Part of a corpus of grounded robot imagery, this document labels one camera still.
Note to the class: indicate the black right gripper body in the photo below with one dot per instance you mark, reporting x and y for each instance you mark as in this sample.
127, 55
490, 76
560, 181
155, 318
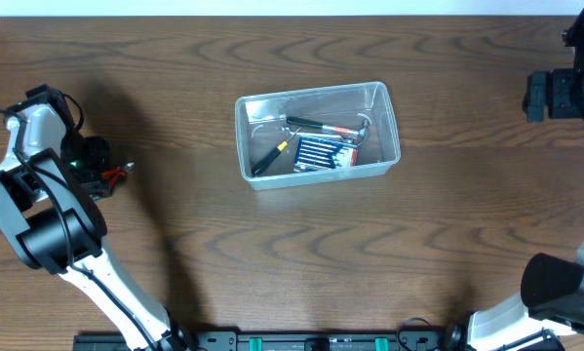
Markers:
575, 95

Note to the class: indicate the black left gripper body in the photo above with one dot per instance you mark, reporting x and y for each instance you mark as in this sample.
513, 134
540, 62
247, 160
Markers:
87, 157

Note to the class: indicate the red black cutting pliers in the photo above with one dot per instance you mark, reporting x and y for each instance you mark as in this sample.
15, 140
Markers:
113, 175

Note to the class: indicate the black yellow screwdriver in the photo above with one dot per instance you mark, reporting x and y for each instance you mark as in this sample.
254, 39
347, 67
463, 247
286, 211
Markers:
264, 163

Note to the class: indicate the red black claw hammer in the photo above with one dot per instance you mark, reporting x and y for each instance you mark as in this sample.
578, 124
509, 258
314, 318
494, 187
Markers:
352, 136

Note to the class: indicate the silver wrench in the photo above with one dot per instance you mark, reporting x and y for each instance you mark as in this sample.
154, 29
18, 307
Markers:
335, 137

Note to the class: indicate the blue precision screwdriver set case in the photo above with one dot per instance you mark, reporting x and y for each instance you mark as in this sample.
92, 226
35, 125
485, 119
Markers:
318, 154

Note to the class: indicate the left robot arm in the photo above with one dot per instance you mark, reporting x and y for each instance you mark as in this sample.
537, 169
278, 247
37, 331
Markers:
50, 180

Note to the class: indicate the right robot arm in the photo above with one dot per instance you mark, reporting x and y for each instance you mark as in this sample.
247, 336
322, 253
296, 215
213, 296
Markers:
550, 302

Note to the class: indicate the clear plastic container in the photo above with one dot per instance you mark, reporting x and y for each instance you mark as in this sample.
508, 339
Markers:
258, 120

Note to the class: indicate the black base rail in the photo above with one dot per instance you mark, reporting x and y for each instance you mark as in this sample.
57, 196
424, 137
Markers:
415, 338

